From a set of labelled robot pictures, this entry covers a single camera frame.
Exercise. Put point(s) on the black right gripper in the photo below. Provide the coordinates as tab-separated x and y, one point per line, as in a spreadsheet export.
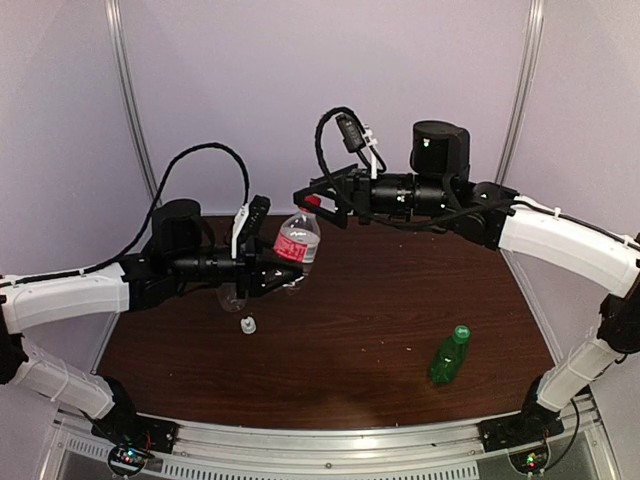
356	190

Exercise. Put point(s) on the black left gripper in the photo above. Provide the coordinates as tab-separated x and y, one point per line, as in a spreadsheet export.
250	276

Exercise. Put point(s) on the red bottle cap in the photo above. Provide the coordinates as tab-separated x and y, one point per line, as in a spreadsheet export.
313	200

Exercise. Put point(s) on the red label water bottle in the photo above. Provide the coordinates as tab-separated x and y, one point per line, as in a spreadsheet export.
298	241

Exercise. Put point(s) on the clear plastic bottle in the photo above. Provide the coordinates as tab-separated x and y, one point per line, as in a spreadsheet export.
229	299

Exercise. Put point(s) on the white flip bottle cap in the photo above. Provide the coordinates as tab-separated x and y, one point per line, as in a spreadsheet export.
248	325

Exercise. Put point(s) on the green plastic bottle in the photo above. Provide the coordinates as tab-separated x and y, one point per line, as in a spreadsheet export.
448	360

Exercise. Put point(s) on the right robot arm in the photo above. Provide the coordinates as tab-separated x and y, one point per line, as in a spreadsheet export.
437	194

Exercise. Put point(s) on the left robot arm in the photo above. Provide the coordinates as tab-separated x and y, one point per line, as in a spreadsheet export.
180	251

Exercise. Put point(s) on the left circuit board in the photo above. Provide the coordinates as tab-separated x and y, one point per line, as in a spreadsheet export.
125	461

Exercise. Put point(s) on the circuit board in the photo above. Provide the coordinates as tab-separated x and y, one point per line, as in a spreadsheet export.
125	461
529	462

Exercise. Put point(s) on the right circuit board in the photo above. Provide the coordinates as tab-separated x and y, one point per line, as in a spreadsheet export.
529	462

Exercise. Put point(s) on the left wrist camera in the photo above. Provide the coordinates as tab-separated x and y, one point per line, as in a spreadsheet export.
247	222

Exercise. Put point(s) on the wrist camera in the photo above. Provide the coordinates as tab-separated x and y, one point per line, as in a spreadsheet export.
355	143
247	222

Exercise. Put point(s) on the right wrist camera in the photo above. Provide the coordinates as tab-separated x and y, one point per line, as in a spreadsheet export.
355	143

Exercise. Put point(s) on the front aluminium rail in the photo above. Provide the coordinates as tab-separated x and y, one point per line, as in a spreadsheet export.
450	450

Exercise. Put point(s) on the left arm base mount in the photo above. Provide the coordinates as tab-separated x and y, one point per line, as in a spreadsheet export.
125	427

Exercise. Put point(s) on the right aluminium frame post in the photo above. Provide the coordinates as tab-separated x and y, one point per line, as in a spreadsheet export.
533	34

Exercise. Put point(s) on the aluminium frame post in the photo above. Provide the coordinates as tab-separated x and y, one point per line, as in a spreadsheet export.
125	79
533	34

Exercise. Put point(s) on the left aluminium frame post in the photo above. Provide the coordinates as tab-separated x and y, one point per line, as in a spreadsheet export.
125	79

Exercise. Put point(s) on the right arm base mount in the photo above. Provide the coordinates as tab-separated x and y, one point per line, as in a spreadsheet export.
533	423

